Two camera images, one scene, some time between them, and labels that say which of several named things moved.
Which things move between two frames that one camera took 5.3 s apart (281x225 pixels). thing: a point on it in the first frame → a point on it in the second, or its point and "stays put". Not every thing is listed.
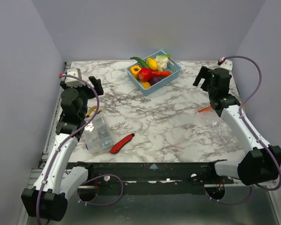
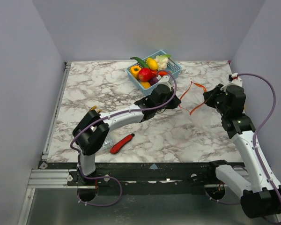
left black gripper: x=96 y=84 → x=173 y=103
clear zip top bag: x=216 y=131 → x=192 y=101
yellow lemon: x=152 y=63 stays put
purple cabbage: x=155 y=79 stays put
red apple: x=144 y=74 stays put
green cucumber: x=143 y=62 stays put
